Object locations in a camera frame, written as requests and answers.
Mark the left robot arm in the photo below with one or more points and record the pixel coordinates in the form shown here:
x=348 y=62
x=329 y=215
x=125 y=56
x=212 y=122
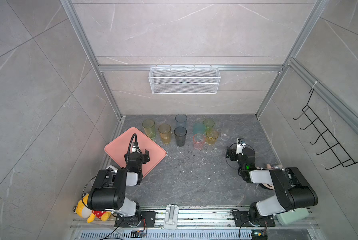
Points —
x=108 y=192

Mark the tall blue glass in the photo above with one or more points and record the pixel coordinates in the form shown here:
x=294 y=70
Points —
x=181 y=120

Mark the doll plush toy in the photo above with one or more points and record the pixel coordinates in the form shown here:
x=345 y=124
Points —
x=265 y=178

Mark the yellow plush toy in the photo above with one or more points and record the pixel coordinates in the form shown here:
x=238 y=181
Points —
x=82 y=211

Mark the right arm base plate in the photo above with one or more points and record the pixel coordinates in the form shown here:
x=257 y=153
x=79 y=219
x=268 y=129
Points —
x=247 y=219

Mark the white wire basket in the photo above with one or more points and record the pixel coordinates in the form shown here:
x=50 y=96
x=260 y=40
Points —
x=186 y=80

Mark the short green glass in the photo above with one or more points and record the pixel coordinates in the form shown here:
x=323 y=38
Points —
x=209 y=124

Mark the clear glass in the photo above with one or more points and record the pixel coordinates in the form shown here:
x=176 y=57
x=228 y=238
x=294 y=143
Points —
x=228 y=129

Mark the tall dark grey glass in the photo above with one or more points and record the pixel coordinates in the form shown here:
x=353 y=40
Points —
x=180 y=136

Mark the short yellow glass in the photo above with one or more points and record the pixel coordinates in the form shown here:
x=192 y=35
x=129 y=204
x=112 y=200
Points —
x=211 y=136

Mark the tall yellow glass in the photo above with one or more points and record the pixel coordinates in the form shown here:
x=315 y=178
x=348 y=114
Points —
x=165 y=133

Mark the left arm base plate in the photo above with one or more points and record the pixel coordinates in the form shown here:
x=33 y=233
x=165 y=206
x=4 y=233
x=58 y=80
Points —
x=142 y=220

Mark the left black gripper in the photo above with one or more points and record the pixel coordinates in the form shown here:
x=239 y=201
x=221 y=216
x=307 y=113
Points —
x=146 y=155

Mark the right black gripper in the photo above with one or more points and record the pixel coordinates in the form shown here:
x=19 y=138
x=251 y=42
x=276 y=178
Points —
x=231 y=153

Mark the pink glass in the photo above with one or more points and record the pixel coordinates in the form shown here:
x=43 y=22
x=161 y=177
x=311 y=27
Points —
x=199 y=141

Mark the mint green box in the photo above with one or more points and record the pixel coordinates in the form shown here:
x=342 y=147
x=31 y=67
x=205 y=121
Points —
x=292 y=216

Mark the white clamp on rail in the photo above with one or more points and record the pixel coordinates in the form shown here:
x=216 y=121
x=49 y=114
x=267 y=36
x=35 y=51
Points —
x=171 y=217

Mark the teal dimpled glass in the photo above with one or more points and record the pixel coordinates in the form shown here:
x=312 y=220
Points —
x=199 y=128

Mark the tall green glass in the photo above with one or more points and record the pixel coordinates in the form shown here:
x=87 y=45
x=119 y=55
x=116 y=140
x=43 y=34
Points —
x=149 y=128

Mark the pink tray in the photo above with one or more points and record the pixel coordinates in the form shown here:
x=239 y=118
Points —
x=118 y=148

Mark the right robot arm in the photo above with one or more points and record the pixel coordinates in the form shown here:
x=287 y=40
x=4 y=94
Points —
x=291 y=189

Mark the black wall hook rack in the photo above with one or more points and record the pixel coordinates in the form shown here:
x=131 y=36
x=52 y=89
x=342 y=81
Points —
x=331 y=143

